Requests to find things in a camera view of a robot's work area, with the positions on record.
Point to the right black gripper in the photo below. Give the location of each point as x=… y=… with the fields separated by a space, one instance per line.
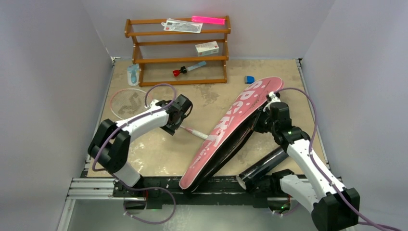
x=263 y=123

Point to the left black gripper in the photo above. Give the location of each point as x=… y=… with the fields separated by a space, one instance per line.
x=171 y=129

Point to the pink badminton racket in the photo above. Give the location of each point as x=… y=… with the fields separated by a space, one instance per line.
x=129 y=105

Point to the pink sport racket bag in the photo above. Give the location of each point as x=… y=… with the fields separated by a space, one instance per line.
x=229 y=134

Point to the black shuttlecock tube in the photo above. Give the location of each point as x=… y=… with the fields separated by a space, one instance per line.
x=252 y=175

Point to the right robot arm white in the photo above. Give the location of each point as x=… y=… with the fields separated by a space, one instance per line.
x=333 y=207

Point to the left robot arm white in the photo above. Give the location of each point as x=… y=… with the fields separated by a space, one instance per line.
x=111 y=142

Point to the red black blue marker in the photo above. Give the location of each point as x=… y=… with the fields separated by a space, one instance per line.
x=184 y=70

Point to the small blue white object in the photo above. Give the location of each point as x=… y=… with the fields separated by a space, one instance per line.
x=249 y=79

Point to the wooden three-tier shelf rack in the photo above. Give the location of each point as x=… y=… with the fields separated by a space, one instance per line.
x=137 y=57

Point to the light blue white device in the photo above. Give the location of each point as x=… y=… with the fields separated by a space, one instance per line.
x=133 y=73

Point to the white red small box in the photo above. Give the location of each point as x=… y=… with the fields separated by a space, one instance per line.
x=208 y=48

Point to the white packaged item on shelf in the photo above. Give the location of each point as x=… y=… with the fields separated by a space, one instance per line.
x=182 y=26

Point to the pink fluorescent bar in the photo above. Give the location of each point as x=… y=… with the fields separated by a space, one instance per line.
x=208 y=20

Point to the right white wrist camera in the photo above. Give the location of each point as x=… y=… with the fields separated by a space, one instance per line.
x=272 y=97

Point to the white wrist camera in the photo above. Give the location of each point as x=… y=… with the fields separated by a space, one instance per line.
x=153 y=104
x=272 y=97

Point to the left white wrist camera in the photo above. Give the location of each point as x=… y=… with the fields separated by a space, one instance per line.
x=153 y=104

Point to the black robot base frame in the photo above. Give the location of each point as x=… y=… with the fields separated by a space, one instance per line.
x=219 y=190

